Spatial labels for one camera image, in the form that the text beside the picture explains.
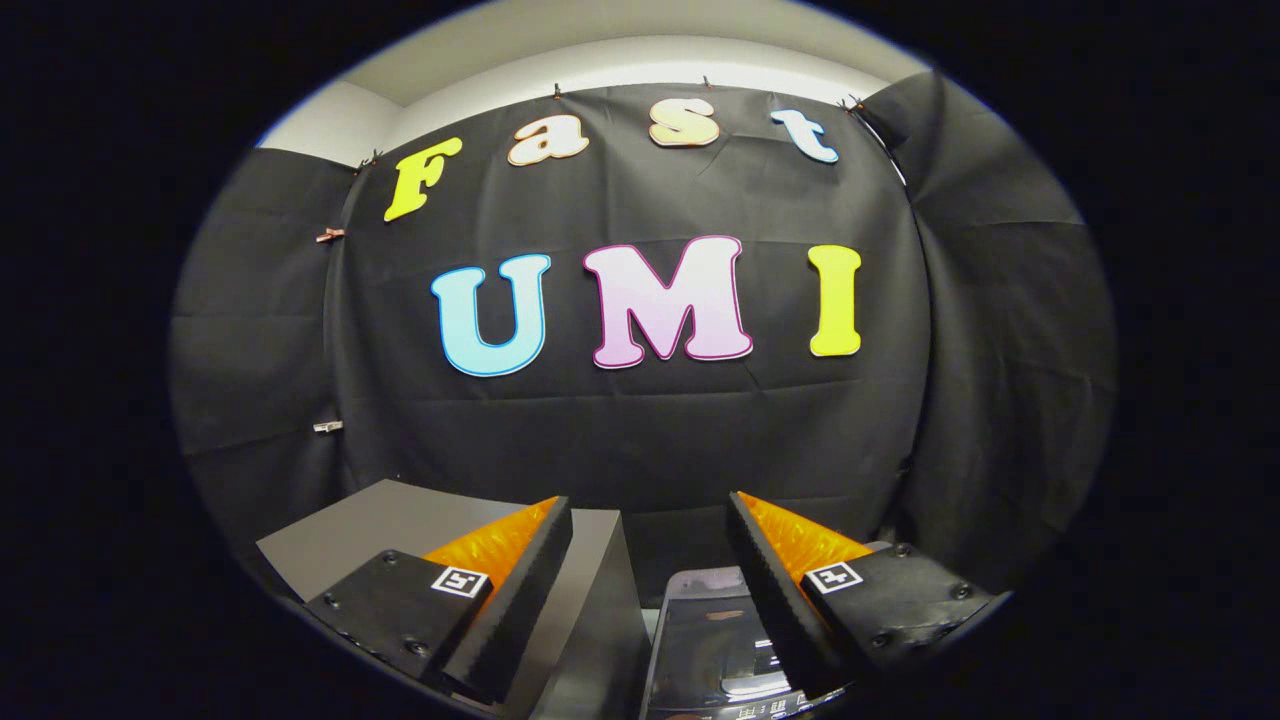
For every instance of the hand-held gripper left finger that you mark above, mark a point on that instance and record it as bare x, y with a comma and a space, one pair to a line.
515, 605

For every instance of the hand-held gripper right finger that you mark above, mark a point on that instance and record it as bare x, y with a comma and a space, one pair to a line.
775, 595

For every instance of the grey washing machine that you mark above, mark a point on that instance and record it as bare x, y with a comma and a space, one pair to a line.
765, 708

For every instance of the grey cabinet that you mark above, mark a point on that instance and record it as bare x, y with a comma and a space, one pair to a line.
380, 520

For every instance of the black backdrop cloth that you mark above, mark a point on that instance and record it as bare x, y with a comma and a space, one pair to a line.
620, 430

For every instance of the copper backdrop clip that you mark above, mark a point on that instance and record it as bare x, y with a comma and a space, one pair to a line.
330, 235

